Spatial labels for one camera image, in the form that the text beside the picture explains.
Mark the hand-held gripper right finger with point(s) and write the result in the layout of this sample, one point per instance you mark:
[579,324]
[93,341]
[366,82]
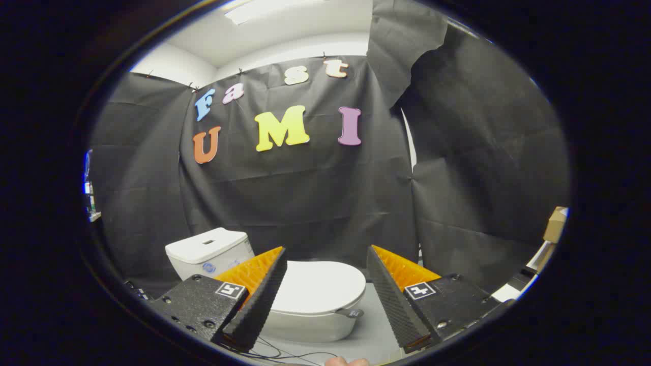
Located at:
[394,305]

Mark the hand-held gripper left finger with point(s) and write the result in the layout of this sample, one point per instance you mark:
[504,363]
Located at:
[257,305]

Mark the white toilet lid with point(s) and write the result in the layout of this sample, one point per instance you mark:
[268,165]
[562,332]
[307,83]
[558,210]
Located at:
[318,284]

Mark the white toilet bowl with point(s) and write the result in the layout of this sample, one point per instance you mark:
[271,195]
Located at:
[310,325]

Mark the white toilet tank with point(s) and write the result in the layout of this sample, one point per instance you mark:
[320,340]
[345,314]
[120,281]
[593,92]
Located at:
[206,246]

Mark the black backdrop cloth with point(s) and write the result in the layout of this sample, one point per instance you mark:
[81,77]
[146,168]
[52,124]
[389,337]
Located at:
[315,203]

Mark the brown cardboard box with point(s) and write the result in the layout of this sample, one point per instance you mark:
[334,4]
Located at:
[555,223]

